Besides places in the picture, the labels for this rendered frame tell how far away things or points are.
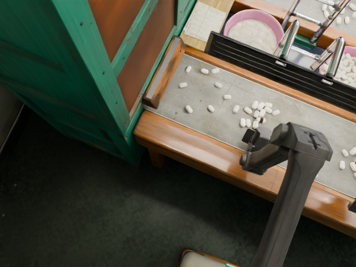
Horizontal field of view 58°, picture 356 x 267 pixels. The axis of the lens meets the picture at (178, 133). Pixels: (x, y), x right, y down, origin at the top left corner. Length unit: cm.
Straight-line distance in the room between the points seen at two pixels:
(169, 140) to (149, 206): 81
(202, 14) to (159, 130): 56
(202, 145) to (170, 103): 23
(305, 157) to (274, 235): 17
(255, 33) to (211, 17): 21
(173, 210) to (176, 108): 84
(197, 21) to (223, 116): 43
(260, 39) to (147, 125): 64
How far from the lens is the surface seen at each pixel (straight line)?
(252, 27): 157
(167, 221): 201
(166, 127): 129
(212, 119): 134
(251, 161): 107
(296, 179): 70
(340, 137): 149
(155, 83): 125
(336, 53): 114
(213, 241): 203
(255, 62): 108
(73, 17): 58
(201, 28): 147
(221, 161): 128
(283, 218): 72
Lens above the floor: 201
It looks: 75 degrees down
